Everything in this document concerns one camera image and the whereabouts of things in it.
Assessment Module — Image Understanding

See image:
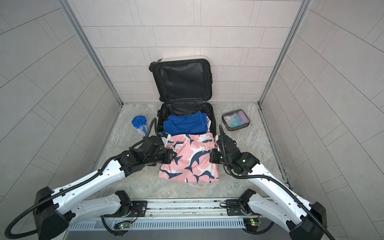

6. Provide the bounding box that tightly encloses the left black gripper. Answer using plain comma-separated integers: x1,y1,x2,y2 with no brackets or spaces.
143,148,179,167

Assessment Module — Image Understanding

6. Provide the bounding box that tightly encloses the clear toiletry pouch black trim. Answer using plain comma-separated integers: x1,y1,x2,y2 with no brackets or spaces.
222,109,251,132

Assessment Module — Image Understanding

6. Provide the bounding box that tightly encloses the pink shark print garment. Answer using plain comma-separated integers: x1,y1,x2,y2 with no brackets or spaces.
159,133,219,184

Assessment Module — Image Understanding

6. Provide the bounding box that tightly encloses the blue t-shirt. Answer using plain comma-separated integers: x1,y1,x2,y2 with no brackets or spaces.
163,111,208,136

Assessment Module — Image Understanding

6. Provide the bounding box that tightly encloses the red white striped shirt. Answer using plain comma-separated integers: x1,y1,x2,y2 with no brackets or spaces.
207,116,212,133

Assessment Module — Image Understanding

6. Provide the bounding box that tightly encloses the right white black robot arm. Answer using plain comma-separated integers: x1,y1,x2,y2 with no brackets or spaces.
217,127,334,240

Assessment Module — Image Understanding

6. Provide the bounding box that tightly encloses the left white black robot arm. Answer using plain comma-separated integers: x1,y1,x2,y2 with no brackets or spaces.
4,133,177,240

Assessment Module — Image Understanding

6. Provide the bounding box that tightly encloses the clear container with blue lid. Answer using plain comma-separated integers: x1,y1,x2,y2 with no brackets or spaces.
132,116,148,136

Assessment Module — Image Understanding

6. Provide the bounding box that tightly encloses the black and white open suitcase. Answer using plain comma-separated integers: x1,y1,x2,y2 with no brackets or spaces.
149,56,217,135

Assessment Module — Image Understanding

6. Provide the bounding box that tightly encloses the right green circuit board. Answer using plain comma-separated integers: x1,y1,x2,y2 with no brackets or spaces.
243,218,263,233

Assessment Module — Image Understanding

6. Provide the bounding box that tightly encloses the green circuit board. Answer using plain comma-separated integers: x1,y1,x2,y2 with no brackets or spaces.
114,221,132,230
243,218,263,233

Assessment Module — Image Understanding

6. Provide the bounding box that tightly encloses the left green circuit board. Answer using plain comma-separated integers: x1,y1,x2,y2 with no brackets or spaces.
114,221,132,230

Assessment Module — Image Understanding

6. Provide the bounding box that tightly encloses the aluminium mounting rail frame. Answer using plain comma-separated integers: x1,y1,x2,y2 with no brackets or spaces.
58,196,314,240

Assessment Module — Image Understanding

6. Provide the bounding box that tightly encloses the right black base cable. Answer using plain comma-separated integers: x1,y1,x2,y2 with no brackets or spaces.
242,221,275,235

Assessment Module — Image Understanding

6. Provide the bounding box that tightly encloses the black base cable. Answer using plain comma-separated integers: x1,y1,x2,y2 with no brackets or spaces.
242,221,275,235
100,214,139,238

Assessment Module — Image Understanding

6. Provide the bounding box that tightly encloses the left black base cable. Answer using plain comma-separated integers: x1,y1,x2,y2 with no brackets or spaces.
100,214,139,238

